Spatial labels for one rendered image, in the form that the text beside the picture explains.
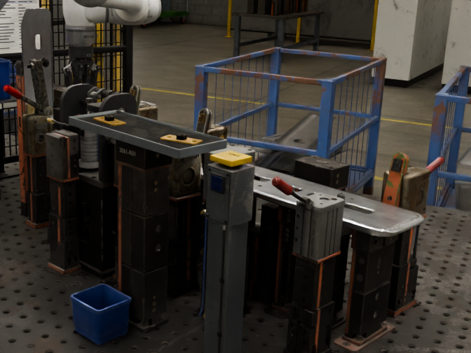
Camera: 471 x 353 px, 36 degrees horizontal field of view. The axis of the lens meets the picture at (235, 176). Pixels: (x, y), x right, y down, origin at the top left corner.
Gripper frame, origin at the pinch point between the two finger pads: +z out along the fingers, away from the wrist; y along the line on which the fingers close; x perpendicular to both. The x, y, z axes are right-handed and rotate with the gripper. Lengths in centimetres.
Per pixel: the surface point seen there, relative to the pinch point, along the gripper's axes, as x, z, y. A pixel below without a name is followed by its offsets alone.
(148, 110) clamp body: -8.4, 1.3, 20.6
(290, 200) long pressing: -92, 4, -9
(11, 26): 54, -20, 9
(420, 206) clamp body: -109, 8, 20
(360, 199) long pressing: -102, 5, 6
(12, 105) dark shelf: 32.2, 3.5, -5.4
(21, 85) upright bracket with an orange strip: 8.6, -7.9, -15.9
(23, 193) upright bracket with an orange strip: 9.5, 27.2, -16.1
